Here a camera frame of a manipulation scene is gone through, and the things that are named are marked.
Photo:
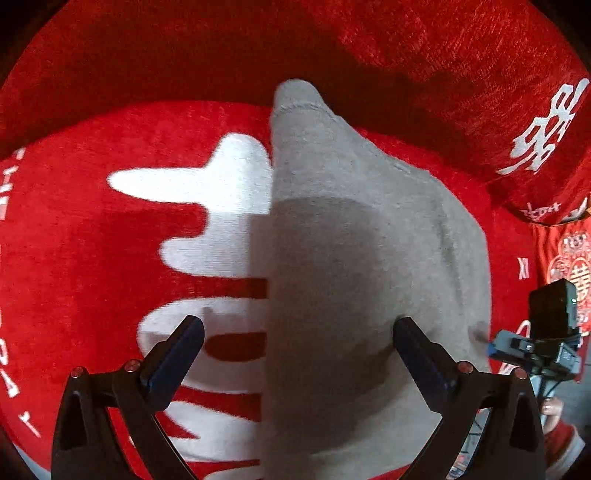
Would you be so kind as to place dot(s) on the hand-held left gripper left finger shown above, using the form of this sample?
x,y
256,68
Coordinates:
x,y
178,355

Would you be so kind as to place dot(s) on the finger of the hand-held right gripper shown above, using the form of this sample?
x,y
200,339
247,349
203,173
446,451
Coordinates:
x,y
510,346

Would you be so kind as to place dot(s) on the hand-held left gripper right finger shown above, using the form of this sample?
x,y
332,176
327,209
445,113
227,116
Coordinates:
x,y
418,362

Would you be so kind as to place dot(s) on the grey knit garment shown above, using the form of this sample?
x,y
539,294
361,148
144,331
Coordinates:
x,y
351,277

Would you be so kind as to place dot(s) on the person's right hand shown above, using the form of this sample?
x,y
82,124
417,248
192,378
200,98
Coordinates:
x,y
550,410

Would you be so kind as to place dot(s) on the red patterned pillow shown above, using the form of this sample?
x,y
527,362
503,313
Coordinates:
x,y
565,258

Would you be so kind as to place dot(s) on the red printed seat cover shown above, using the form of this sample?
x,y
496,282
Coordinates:
x,y
83,258

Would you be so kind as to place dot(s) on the red printed backrest cover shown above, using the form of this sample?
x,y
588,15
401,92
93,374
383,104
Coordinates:
x,y
415,50

